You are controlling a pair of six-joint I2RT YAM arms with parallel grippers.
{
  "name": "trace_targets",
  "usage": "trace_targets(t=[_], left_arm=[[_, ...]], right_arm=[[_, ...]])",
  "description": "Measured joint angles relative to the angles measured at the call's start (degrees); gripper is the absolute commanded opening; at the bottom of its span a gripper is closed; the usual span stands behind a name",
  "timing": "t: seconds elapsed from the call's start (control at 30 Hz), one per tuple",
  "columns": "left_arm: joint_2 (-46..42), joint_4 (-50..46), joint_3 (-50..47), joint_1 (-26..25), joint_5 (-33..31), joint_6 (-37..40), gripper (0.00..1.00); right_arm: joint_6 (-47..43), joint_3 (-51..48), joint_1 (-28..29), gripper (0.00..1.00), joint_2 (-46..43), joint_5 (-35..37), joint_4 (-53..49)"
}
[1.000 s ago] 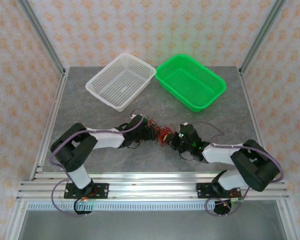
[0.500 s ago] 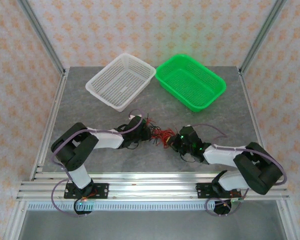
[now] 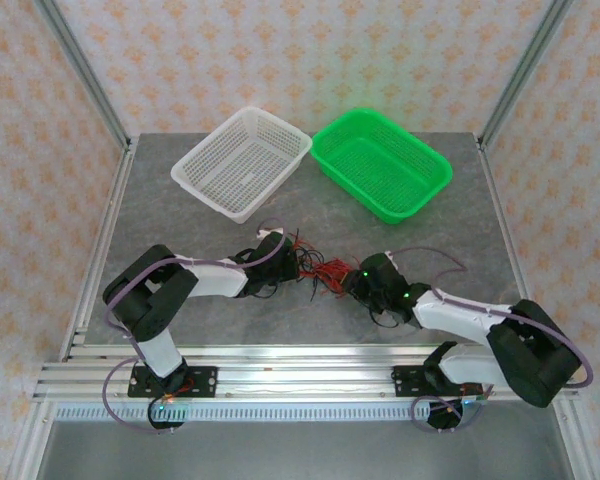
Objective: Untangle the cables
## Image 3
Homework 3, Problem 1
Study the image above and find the thin black wire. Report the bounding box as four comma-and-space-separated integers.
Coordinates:
292, 244, 327, 274
305, 277, 334, 307

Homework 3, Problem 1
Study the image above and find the white plastic mesh basket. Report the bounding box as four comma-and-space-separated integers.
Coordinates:
170, 105, 315, 226

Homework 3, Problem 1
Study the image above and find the green plastic mesh basket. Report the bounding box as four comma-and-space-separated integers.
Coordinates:
310, 107, 455, 227

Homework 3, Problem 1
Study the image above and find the grey metal base panel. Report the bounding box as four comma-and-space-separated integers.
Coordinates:
32, 418, 579, 480

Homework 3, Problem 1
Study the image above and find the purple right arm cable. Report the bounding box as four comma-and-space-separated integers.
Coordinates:
389, 246, 595, 434

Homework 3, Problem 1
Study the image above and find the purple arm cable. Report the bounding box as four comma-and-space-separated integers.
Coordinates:
389, 246, 595, 434
102, 218, 287, 436

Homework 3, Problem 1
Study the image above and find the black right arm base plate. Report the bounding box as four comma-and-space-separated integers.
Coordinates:
392, 366, 486, 399

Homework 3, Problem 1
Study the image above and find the aluminium mounting rail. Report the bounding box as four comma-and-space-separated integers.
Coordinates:
34, 344, 581, 401

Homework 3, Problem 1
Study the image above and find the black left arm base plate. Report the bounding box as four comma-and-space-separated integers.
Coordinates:
128, 366, 219, 399

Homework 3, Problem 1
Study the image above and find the aluminium right table side rail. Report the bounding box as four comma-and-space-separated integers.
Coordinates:
474, 134, 581, 401

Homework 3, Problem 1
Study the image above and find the aluminium table side rail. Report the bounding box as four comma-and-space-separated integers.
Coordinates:
474, 134, 581, 401
59, 139, 139, 361

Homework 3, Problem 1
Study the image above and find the grey slotted cable duct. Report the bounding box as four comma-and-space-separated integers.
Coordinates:
54, 403, 481, 422

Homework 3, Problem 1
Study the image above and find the aluminium left table side rail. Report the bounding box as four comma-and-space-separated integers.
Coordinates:
59, 139, 139, 361

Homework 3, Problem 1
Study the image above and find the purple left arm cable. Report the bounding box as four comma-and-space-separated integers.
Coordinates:
102, 218, 287, 436

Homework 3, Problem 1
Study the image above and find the aluminium right frame post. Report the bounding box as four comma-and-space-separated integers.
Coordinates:
477, 0, 574, 149

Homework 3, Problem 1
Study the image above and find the aluminium frame post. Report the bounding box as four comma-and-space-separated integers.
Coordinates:
32, 0, 134, 151
477, 0, 574, 149

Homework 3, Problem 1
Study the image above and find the aluminium left frame post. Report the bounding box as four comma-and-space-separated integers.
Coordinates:
32, 0, 134, 151

